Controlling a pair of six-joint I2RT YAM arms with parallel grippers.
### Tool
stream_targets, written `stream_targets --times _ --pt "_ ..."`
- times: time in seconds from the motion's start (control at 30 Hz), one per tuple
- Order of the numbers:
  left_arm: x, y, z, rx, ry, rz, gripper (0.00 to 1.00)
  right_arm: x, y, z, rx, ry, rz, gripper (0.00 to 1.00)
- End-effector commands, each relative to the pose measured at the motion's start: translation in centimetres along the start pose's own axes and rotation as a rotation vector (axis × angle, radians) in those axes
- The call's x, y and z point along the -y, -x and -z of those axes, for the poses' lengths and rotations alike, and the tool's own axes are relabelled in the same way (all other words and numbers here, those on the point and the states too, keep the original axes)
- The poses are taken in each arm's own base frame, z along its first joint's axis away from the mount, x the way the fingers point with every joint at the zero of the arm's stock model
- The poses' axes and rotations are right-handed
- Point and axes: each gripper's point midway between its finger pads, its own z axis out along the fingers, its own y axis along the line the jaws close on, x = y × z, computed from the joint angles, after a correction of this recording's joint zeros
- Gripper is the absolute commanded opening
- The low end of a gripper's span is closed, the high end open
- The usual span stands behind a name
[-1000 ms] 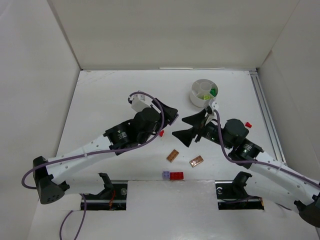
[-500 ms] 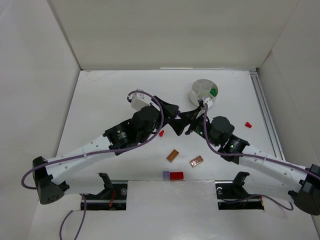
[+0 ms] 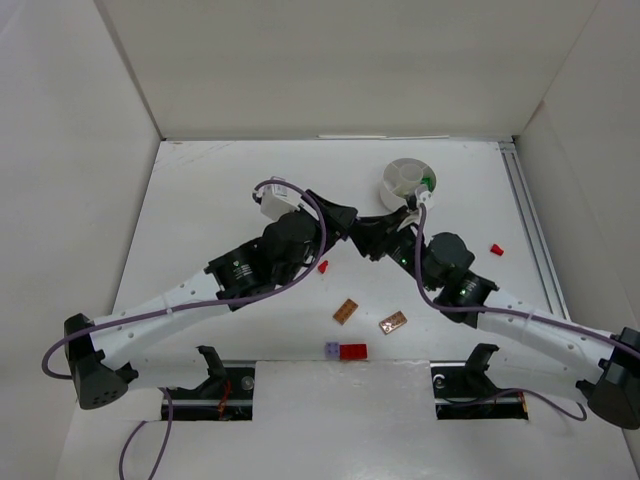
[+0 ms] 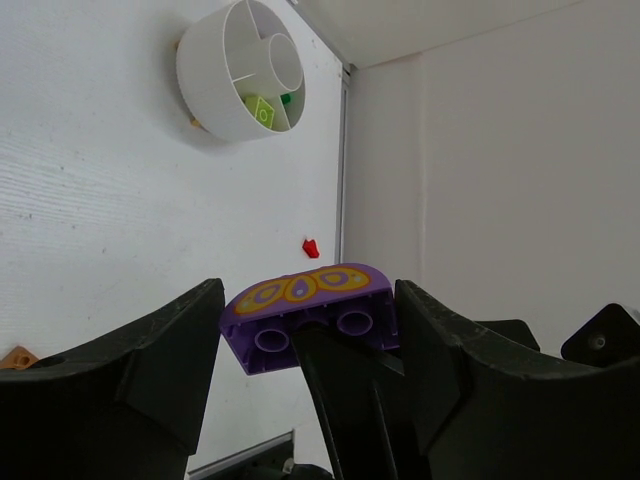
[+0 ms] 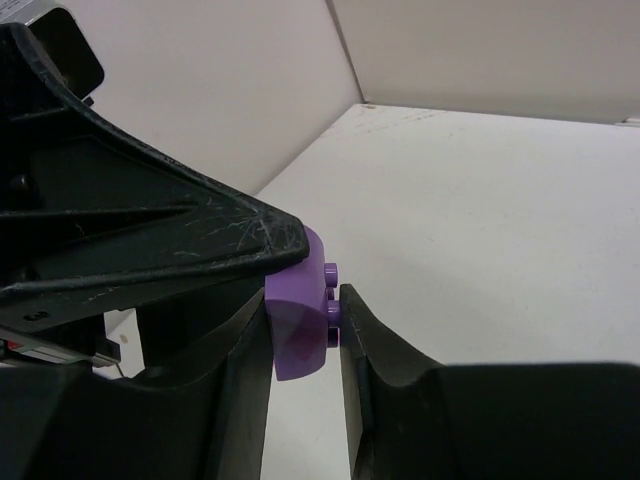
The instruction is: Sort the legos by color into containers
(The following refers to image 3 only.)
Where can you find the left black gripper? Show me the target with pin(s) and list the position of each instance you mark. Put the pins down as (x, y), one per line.
(327, 221)

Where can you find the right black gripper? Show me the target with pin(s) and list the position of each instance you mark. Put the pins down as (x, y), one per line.
(385, 240)

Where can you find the dark green square lego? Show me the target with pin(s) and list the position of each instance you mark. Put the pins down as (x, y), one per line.
(429, 186)

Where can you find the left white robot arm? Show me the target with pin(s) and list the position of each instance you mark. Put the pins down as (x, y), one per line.
(100, 352)

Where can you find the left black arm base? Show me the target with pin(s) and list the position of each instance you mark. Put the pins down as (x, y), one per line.
(224, 395)

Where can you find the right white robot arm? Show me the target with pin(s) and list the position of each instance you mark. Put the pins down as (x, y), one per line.
(604, 367)

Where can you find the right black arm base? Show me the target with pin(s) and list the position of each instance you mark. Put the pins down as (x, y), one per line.
(461, 389)

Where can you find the small red lego piece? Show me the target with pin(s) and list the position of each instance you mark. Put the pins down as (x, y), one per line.
(323, 266)

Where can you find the white round divided container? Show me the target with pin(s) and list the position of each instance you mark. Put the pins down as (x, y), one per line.
(400, 177)

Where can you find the brown orange lego plate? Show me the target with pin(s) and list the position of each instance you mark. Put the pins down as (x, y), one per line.
(393, 322)

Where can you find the red rectangular lego brick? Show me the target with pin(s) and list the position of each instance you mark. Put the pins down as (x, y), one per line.
(353, 352)

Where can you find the pale lavender lego brick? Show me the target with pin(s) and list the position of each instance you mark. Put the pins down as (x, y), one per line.
(332, 350)

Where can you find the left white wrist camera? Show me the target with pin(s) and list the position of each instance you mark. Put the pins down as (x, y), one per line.
(275, 199)

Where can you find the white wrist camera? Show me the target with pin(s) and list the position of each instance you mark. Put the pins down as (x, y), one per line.
(419, 197)
(275, 199)

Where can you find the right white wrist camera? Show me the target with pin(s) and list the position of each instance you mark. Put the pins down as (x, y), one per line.
(419, 197)

